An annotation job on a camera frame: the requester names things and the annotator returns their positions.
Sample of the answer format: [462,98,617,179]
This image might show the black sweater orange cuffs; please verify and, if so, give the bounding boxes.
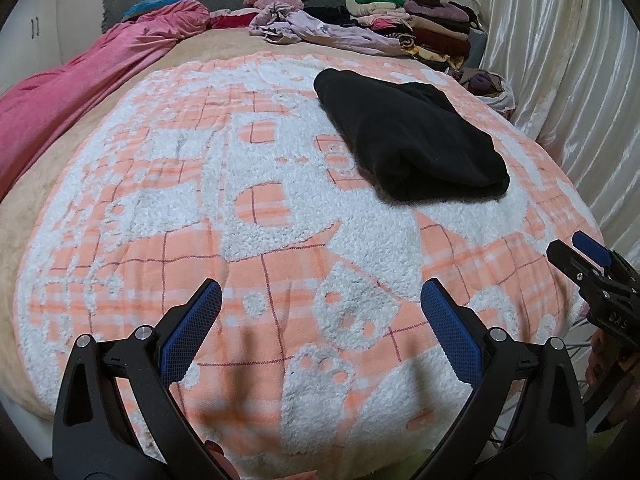
[314,68,510,202]

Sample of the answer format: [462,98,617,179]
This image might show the white bag with clothes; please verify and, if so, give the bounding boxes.
[448,67,516,119]

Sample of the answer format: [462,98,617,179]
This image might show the stack of folded clothes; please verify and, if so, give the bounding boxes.
[319,0,490,73]

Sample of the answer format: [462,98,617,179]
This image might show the peach white plaid blanket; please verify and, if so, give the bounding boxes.
[14,52,600,479]

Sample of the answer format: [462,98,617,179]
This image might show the white satin curtain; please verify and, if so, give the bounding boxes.
[474,0,639,263]

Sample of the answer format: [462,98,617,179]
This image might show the pink velvet duvet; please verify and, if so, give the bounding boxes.
[1,0,209,195]

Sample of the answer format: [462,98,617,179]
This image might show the beige plush bed sheet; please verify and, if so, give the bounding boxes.
[0,27,321,418]

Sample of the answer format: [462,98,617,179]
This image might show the dark red cloth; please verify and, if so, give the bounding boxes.
[209,8,259,29]

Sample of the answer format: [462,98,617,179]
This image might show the lilac crumpled garment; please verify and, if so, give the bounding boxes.
[248,2,407,58]

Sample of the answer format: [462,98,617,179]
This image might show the white wardrobe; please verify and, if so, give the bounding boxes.
[0,0,61,93]

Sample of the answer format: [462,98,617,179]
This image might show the blue teal cloth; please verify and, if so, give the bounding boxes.
[120,0,182,22]

